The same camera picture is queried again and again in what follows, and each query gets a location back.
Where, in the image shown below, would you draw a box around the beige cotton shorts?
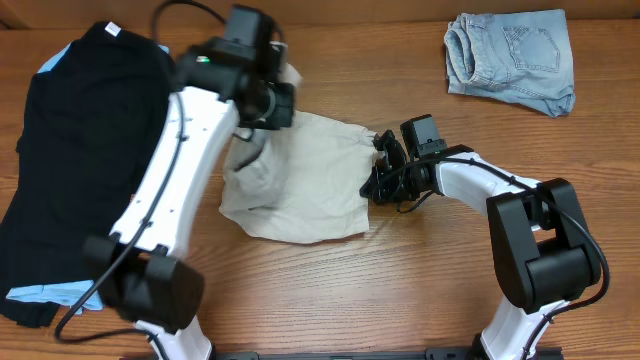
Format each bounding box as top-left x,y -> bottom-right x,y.
218,62 -> 382,246

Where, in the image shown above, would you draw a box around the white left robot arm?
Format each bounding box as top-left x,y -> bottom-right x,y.
83,5 -> 295,359

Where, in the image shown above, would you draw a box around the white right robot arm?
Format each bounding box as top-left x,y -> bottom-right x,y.
360,115 -> 611,360

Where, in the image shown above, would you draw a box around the black t-shirt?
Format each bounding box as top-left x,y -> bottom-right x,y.
0,20 -> 177,329

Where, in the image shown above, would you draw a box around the folded blue denim shorts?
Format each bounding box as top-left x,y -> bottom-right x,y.
444,9 -> 576,118

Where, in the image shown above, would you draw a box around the light blue garment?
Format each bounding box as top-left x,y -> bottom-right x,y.
5,42 -> 171,314

